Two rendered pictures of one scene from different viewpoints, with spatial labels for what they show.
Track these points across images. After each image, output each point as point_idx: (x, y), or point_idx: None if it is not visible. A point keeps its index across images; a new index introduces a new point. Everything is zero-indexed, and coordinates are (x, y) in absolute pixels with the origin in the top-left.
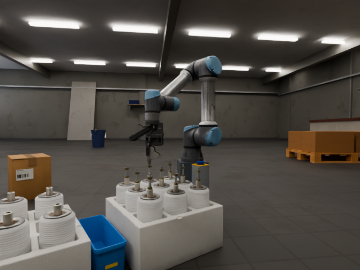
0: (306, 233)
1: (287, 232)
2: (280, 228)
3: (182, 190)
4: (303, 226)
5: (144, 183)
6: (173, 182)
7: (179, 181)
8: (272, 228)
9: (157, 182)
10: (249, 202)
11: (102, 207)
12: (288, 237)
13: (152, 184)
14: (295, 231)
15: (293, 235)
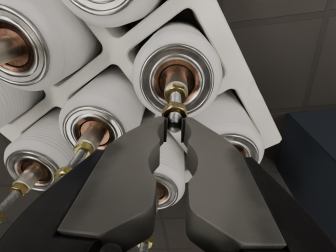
0: (165, 245)
1: (169, 234)
2: (180, 232)
3: (45, 187)
4: (185, 251)
5: (136, 63)
6: (12, 187)
7: (161, 184)
8: (180, 225)
9: (156, 113)
10: None
11: None
12: (155, 229)
13: (139, 98)
14: (170, 240)
15: (160, 235)
